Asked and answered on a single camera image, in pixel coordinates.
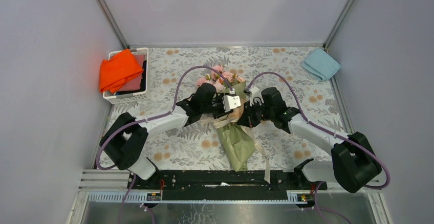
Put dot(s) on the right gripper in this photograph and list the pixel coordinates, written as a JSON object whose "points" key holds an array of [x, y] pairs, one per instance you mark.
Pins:
{"points": [[246, 118]]}

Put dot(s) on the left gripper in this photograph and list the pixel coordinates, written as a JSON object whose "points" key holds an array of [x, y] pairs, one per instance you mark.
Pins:
{"points": [[219, 98]]}

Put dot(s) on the peach fake rose stem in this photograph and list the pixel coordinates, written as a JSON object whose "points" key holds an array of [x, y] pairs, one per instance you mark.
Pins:
{"points": [[218, 86]]}

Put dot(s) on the brown kraft wrapping paper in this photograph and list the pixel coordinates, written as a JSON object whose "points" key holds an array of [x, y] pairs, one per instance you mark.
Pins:
{"points": [[237, 143]]}

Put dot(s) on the pink fake rose stem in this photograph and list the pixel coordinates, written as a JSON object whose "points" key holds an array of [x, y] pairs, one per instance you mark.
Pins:
{"points": [[217, 70]]}

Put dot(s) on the fake rose stem with bud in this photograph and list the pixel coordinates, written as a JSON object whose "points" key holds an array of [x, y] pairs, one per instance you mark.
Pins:
{"points": [[233, 78]]}

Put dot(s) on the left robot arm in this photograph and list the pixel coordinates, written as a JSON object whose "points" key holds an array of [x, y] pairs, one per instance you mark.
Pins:
{"points": [[125, 140]]}

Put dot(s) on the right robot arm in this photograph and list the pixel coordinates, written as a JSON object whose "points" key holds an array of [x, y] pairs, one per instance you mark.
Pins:
{"points": [[352, 165]]}

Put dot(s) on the light blue cloth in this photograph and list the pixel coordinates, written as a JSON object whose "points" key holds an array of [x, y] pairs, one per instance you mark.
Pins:
{"points": [[321, 65]]}

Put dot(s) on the white plastic basket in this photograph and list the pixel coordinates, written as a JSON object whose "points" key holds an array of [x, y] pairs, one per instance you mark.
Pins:
{"points": [[137, 95]]}

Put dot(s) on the orange cloth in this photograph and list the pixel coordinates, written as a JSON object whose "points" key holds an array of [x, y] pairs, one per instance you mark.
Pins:
{"points": [[119, 70]]}

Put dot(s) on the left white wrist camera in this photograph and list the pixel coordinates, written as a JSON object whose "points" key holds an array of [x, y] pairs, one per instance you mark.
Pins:
{"points": [[231, 100]]}

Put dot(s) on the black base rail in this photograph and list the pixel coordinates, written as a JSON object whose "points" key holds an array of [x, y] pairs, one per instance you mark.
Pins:
{"points": [[219, 185]]}

